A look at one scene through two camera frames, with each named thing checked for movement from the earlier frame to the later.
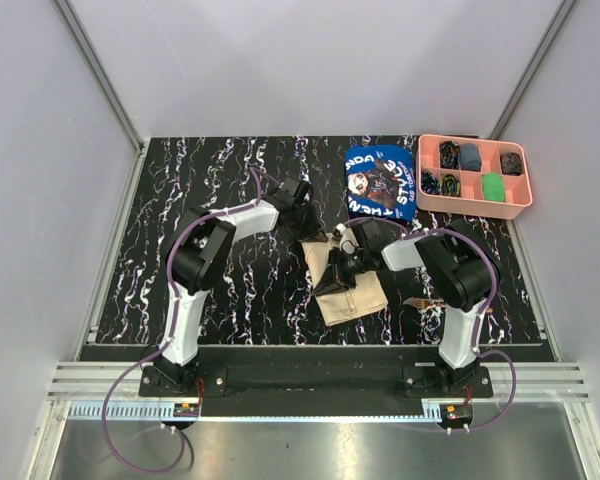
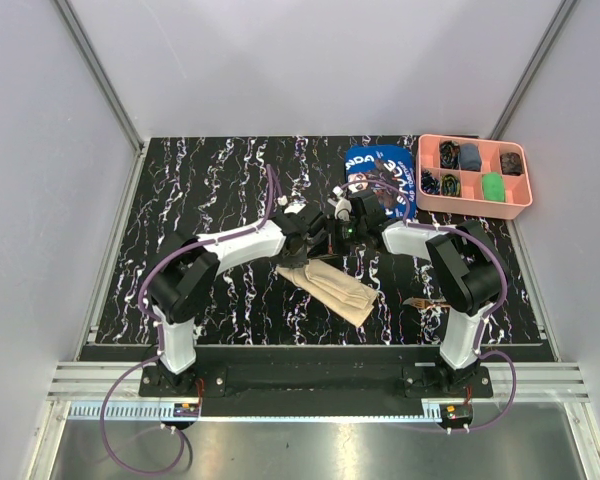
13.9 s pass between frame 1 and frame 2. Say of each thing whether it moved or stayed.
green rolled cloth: stayed
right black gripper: moved
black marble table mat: stayed
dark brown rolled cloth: stayed
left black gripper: moved
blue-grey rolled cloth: stayed
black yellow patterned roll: stayed
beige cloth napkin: moved
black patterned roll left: stayed
